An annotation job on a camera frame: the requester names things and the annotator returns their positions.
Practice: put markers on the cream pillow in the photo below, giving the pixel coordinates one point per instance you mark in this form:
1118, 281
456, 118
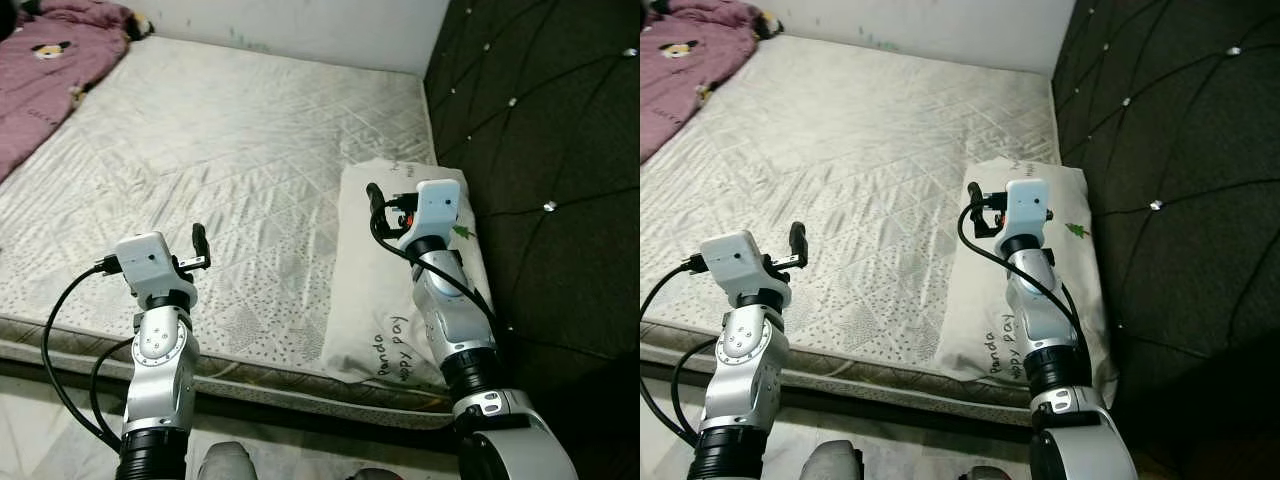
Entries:
975, 290
365, 280

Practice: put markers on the pink cartoon mouse blanket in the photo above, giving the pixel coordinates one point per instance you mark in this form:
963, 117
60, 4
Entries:
50, 90
680, 80

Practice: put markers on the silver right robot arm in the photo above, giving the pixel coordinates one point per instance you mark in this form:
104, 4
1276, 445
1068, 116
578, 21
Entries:
455, 310
1045, 310

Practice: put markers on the white quilted mattress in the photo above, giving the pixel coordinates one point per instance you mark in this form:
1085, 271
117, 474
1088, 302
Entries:
220, 140
850, 140

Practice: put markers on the black tufted headboard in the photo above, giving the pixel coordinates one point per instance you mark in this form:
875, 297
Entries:
1180, 120
550, 120

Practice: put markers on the silver robot left leg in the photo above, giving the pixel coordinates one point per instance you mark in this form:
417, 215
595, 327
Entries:
832, 462
225, 463

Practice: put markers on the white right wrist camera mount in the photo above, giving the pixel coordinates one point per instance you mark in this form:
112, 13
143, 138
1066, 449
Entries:
1028, 205
435, 205

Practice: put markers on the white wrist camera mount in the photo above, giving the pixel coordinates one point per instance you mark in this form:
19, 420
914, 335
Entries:
1028, 205
435, 205
735, 258
145, 258

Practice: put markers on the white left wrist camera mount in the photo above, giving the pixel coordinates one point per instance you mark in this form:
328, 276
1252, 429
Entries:
735, 258
145, 258

